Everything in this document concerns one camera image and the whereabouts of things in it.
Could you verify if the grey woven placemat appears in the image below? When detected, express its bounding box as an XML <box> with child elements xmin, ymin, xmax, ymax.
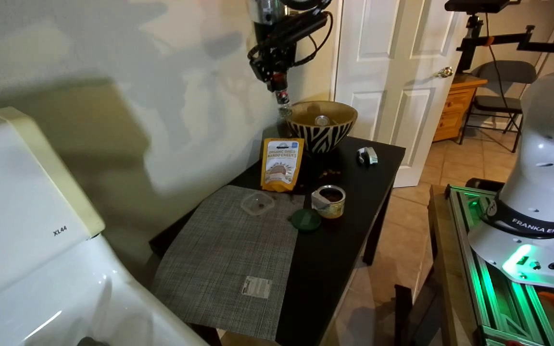
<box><xmin>150</xmin><ymin>183</ymin><xmax>308</xmax><ymax>344</ymax></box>

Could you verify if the roll of tape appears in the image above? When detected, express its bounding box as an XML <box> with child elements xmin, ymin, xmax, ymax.
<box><xmin>310</xmin><ymin>183</ymin><xmax>348</xmax><ymax>221</ymax></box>

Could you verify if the orange snack pouch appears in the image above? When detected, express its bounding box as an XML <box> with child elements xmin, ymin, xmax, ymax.
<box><xmin>258</xmin><ymin>137</ymin><xmax>306</xmax><ymax>194</ymax></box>

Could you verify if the white gas stove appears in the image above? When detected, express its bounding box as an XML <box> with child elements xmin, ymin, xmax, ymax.
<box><xmin>0</xmin><ymin>104</ymin><xmax>210</xmax><ymax>346</ymax></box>

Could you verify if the black camera stand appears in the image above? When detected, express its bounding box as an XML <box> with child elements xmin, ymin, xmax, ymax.
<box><xmin>442</xmin><ymin>0</ymin><xmax>554</xmax><ymax>79</ymax></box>

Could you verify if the brown patterned wooden bowl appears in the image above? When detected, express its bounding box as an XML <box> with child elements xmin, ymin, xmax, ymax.
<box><xmin>287</xmin><ymin>98</ymin><xmax>360</xmax><ymax>156</ymax></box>

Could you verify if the clear plastic lid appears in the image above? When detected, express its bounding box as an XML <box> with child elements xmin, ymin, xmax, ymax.
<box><xmin>239</xmin><ymin>191</ymin><xmax>277</xmax><ymax>217</ymax></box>

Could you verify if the dark green round lid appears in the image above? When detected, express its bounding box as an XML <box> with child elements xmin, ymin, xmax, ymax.
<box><xmin>289</xmin><ymin>206</ymin><xmax>323</xmax><ymax>235</ymax></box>

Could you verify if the small dark red-capped bottle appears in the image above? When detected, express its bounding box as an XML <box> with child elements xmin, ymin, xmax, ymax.
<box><xmin>271</xmin><ymin>71</ymin><xmax>292</xmax><ymax>108</ymax></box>

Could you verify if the small black object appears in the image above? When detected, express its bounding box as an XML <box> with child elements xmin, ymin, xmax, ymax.
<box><xmin>354</xmin><ymin>144</ymin><xmax>381</xmax><ymax>169</ymax></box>

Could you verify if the robot mounting platform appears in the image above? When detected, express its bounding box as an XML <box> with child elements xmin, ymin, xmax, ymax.
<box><xmin>425</xmin><ymin>181</ymin><xmax>554</xmax><ymax>346</ymax></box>

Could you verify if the dark folding chair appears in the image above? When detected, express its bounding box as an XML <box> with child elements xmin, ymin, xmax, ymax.
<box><xmin>458</xmin><ymin>58</ymin><xmax>541</xmax><ymax>156</ymax></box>

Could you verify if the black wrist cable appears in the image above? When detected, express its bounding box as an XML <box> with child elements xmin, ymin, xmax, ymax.
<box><xmin>289</xmin><ymin>8</ymin><xmax>337</xmax><ymax>69</ymax></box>

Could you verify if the black side table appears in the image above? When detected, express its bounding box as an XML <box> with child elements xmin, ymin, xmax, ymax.
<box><xmin>146</xmin><ymin>133</ymin><xmax>408</xmax><ymax>346</ymax></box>

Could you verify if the white panel door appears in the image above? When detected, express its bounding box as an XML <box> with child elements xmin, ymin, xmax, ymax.
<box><xmin>375</xmin><ymin>0</ymin><xmax>469</xmax><ymax>191</ymax></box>
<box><xmin>331</xmin><ymin>0</ymin><xmax>402</xmax><ymax>144</ymax></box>

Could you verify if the wooden drawer cabinet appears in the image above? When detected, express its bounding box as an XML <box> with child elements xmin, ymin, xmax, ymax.
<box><xmin>431</xmin><ymin>75</ymin><xmax>489</xmax><ymax>144</ymax></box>

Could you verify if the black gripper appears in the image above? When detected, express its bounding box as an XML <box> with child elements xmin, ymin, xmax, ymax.
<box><xmin>246</xmin><ymin>10</ymin><xmax>331</xmax><ymax>87</ymax></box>

